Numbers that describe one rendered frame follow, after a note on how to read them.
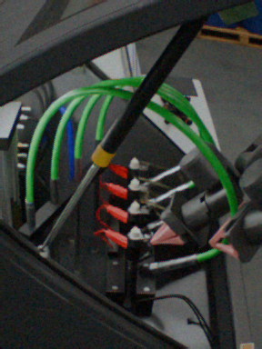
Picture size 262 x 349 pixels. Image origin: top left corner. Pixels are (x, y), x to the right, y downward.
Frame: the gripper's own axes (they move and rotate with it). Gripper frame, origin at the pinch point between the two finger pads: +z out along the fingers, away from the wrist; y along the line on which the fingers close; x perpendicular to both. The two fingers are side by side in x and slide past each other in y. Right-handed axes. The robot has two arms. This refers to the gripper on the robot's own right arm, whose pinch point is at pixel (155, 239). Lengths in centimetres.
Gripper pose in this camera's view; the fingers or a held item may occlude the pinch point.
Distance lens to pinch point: 106.4
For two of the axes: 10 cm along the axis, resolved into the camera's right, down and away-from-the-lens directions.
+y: -6.8, -6.8, -2.7
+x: -2.3, 5.5, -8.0
